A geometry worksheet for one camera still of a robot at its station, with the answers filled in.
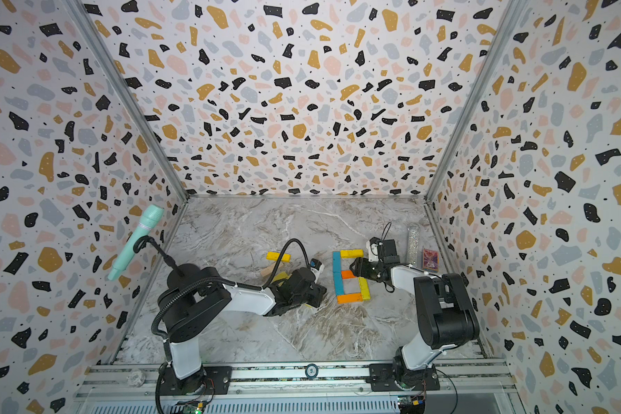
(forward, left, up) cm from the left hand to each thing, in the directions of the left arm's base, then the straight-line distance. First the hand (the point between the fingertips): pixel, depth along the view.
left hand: (333, 290), depth 90 cm
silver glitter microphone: (+19, -33, +1) cm, 38 cm away
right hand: (+9, -11, 0) cm, 14 cm away
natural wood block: (+9, +25, -2) cm, 26 cm away
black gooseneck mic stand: (+2, +54, +26) cm, 60 cm away
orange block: (+6, -6, -1) cm, 8 cm away
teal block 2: (+4, -2, -3) cm, 5 cm away
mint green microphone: (+9, +51, +31) cm, 61 cm away
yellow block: (+15, +22, -1) cm, 26 cm away
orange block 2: (-2, -6, -2) cm, 6 cm away
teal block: (+13, -2, -2) cm, 13 cm away
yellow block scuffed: (+16, -8, -2) cm, 18 cm away
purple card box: (+12, -38, -1) cm, 40 cm away
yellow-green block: (+1, -11, -1) cm, 11 cm away
